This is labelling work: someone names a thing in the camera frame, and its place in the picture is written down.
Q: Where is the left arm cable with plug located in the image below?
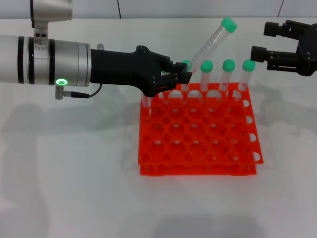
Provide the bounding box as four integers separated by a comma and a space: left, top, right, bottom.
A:
54, 83, 103, 100

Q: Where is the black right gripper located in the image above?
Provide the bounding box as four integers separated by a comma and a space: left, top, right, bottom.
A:
250, 19, 317, 76

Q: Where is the orange plastic test tube rack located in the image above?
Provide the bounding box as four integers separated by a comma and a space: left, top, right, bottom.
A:
137, 83, 264, 177

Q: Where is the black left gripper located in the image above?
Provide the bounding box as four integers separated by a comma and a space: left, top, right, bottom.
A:
90, 46, 193, 98

